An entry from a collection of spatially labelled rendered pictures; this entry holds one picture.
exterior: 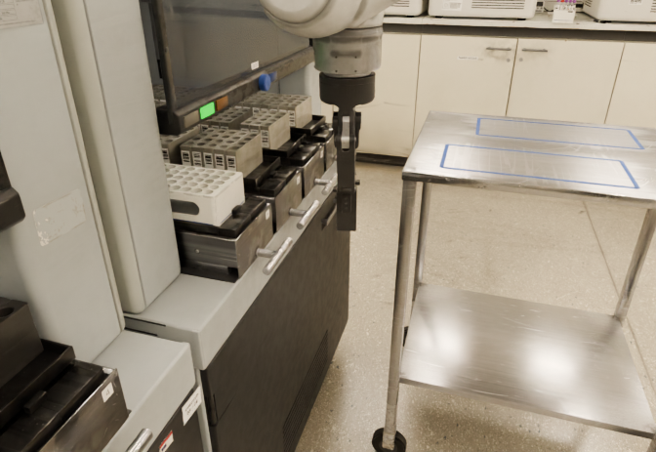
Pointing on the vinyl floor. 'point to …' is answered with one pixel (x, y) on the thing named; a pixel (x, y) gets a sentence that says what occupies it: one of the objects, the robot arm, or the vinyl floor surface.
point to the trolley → (435, 170)
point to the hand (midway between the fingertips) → (347, 208)
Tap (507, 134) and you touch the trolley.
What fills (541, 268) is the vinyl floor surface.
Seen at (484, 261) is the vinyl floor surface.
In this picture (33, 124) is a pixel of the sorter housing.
